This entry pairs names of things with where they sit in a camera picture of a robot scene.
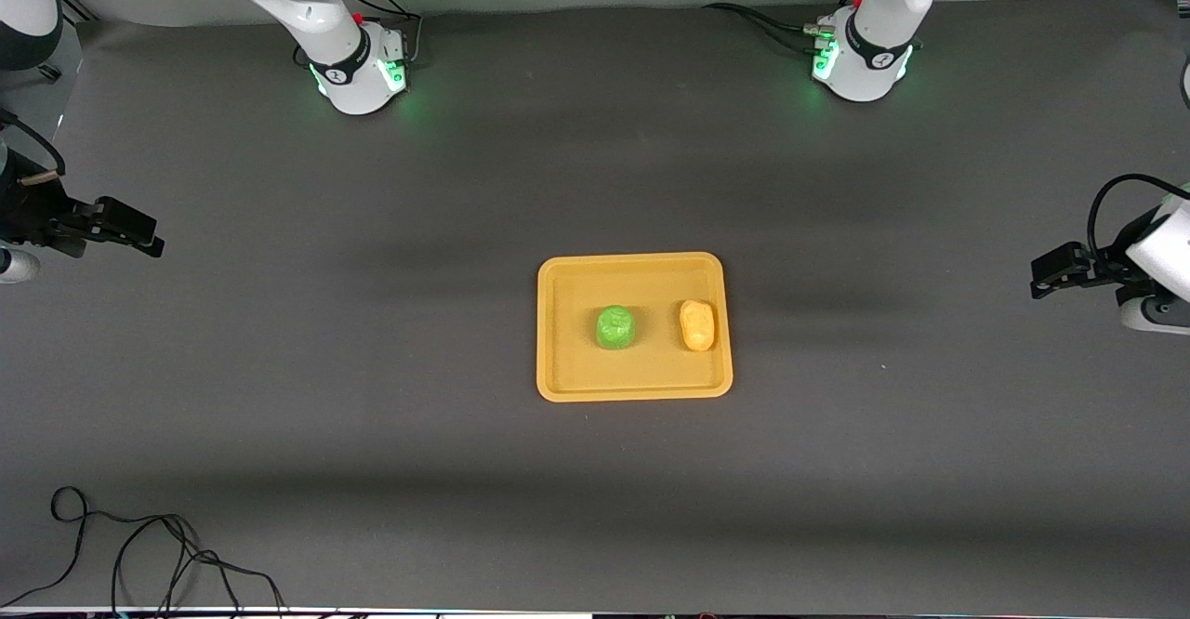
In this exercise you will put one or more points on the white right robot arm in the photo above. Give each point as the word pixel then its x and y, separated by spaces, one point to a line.
pixel 307 6

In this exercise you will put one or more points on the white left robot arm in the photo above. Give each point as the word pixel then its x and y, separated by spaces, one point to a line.
pixel 883 15

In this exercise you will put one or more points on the orange plastic tray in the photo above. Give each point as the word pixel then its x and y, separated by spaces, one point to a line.
pixel 634 326

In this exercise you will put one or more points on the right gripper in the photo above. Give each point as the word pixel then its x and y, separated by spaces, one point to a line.
pixel 30 210

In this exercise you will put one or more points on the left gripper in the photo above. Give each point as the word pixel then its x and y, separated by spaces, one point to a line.
pixel 1103 269

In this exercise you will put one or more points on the green apple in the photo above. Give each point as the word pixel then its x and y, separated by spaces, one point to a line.
pixel 615 327

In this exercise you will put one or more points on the yellow potato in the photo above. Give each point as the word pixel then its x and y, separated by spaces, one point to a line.
pixel 697 324

